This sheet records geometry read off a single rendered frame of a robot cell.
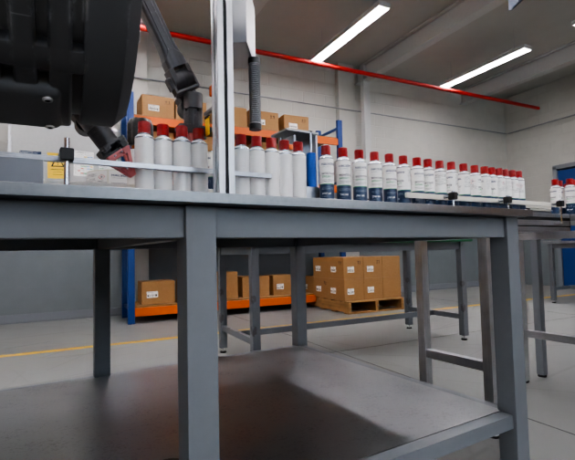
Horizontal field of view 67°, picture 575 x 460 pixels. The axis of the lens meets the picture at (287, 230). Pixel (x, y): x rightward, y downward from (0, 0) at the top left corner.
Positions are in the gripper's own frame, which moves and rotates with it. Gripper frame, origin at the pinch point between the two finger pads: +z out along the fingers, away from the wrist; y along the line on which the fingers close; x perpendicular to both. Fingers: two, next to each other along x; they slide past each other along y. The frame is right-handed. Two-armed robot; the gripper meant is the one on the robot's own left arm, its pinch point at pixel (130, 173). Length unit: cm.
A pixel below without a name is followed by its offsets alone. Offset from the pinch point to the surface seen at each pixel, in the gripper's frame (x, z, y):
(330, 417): 1, 90, -15
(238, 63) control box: -44.8, -9.0, -5.5
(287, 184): -37.4, 29.6, -3.0
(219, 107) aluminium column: -24.5, -1.4, -17.0
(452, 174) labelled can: -107, 72, -4
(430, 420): -16, 103, -33
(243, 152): -30.7, 13.2, -2.7
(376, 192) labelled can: -68, 54, -4
